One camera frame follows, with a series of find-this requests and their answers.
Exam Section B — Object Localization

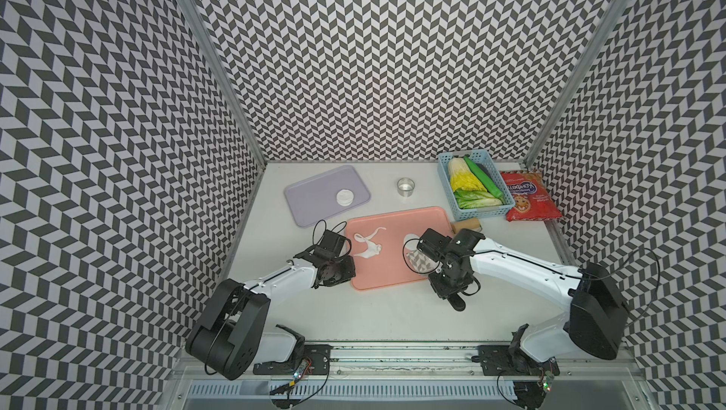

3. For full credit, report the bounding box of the black handled scraper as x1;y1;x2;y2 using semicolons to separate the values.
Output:
403;244;467;313

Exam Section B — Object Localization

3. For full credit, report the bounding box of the white dough scrap strip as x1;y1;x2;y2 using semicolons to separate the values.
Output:
354;227;386;259

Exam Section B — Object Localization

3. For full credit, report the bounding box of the cut round dough wrapper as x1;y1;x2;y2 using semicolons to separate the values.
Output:
404;234;419;249

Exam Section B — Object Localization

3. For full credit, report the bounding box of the pink tray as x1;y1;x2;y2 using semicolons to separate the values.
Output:
345;207;452;291

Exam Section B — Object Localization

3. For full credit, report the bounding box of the wooden dough roller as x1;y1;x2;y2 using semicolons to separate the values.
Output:
451;217;482;234

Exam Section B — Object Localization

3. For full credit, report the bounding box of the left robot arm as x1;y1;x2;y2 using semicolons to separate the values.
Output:
185;230;355;380

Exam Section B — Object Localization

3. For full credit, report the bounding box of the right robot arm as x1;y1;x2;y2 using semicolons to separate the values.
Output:
416;229;631;364

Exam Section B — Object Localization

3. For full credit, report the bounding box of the round white dough disc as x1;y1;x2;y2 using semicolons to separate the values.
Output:
336;189;355;207

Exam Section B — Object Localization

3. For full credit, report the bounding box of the lavender tray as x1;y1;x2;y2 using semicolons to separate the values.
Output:
284;164;371;228

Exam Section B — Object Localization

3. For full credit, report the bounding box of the green lettuce leaf toy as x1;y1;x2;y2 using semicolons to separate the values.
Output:
453;188;503;210

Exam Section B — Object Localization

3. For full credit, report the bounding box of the light blue plastic basket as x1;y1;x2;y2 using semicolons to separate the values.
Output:
438;149;515;220

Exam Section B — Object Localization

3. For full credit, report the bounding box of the yellow napa cabbage toy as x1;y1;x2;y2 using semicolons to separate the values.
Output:
447;157;486;192

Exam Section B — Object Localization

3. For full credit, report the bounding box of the green cucumber toy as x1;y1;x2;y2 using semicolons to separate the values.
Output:
463;156;504;201

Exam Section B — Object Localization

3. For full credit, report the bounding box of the red snack bag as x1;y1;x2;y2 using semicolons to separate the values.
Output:
501;172;563;222

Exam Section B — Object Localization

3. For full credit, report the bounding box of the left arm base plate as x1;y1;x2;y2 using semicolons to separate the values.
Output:
253;344;332;377

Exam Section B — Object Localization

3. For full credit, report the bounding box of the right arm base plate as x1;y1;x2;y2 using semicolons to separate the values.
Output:
471;344;561;378

